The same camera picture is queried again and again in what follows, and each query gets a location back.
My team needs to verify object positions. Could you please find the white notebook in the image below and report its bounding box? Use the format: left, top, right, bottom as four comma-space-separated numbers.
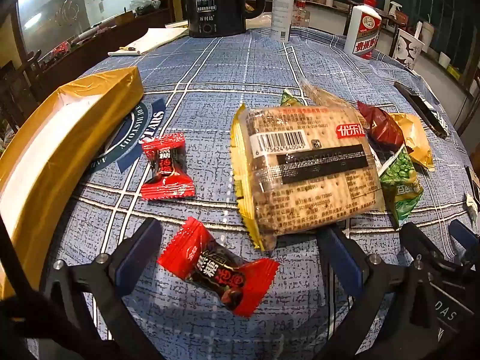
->
107, 26, 189, 57

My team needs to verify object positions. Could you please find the small dark box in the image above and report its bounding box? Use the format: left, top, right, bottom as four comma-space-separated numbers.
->
464, 165, 480, 200

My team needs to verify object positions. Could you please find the gold cardboard box tray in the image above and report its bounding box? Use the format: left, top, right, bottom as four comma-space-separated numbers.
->
0, 66, 145, 301

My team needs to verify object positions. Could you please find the green pea snack packet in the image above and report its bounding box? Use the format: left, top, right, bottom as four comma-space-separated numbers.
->
377, 144, 424, 229

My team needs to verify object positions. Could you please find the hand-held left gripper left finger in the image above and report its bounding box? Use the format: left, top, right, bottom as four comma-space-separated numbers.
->
41, 217, 166, 360

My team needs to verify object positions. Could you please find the black electric kettle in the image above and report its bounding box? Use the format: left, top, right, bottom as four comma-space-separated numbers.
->
184, 0, 268, 39

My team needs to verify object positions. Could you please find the yellow snack packet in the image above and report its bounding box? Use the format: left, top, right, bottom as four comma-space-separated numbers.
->
388, 112, 436, 169

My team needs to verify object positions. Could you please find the clear cracker packet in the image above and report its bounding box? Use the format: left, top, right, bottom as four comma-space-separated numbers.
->
230, 103, 387, 252

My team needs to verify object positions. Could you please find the wooden sideboard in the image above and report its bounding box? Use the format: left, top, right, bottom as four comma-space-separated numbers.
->
22, 4, 177, 83

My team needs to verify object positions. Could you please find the white liquor bottle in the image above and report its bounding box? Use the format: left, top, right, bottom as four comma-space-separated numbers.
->
344, 0, 383, 61

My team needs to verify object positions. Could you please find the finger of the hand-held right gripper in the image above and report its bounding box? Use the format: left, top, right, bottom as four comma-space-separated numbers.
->
399, 222, 451, 267
448, 219, 480, 267

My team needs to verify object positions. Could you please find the patterned paper cup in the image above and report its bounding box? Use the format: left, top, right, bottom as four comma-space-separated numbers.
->
392, 28, 426, 70

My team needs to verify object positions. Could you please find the dark red snack packet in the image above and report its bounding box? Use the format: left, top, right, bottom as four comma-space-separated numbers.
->
356, 100, 406, 151

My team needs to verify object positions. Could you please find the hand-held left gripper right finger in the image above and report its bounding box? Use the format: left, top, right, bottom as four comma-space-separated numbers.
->
317, 227, 441, 360

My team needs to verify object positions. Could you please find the small green snack packet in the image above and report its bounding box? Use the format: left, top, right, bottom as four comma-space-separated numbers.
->
281, 88, 304, 107

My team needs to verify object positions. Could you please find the clear wafer bar packet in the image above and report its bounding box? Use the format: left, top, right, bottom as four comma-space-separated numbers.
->
298, 77, 361, 115

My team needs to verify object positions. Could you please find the white spray bottle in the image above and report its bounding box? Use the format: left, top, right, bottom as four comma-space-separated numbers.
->
270, 0, 294, 44

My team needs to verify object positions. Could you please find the white tumbler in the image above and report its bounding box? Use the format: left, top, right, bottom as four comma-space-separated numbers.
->
420, 20, 435, 46

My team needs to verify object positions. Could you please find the red candy packet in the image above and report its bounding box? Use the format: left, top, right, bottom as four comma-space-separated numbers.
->
140, 134, 196, 200
157, 217, 281, 317

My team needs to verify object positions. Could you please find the clear jar red lid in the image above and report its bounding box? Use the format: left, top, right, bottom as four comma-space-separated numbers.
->
293, 0, 312, 28

